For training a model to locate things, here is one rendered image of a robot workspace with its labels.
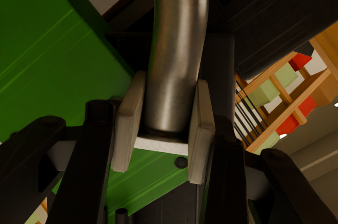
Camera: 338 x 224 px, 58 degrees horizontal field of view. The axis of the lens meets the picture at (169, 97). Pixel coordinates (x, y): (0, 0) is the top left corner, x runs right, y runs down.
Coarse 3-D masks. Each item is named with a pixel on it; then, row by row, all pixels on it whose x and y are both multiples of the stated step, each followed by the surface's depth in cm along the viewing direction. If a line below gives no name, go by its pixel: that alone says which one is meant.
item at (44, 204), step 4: (44, 200) 611; (40, 204) 599; (44, 204) 605; (44, 208) 606; (36, 212) 585; (32, 216) 574; (36, 216) 580; (28, 220) 563; (32, 220) 569; (36, 220) 576
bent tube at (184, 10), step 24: (168, 0) 16; (192, 0) 15; (168, 24) 16; (192, 24) 16; (168, 48) 16; (192, 48) 16; (168, 72) 17; (192, 72) 17; (144, 96) 18; (168, 96) 17; (192, 96) 18; (144, 120) 18; (168, 120) 18; (144, 144) 18; (168, 144) 18
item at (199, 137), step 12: (204, 84) 18; (204, 96) 16; (192, 108) 18; (204, 108) 15; (192, 120) 17; (204, 120) 14; (192, 132) 16; (204, 132) 13; (192, 144) 15; (204, 144) 13; (192, 156) 14; (204, 156) 13; (192, 168) 14; (204, 168) 14; (192, 180) 14
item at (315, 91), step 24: (264, 72) 332; (288, 72) 358; (240, 96) 308; (264, 96) 336; (288, 96) 342; (312, 96) 388; (240, 120) 299; (264, 120) 312; (288, 120) 339; (264, 144) 316
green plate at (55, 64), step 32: (0, 0) 19; (32, 0) 19; (64, 0) 19; (0, 32) 20; (32, 32) 20; (64, 32) 20; (96, 32) 20; (0, 64) 21; (32, 64) 21; (64, 64) 21; (96, 64) 20; (0, 96) 22; (32, 96) 22; (64, 96) 21; (96, 96) 21; (0, 128) 23; (160, 160) 23; (128, 192) 24; (160, 192) 24
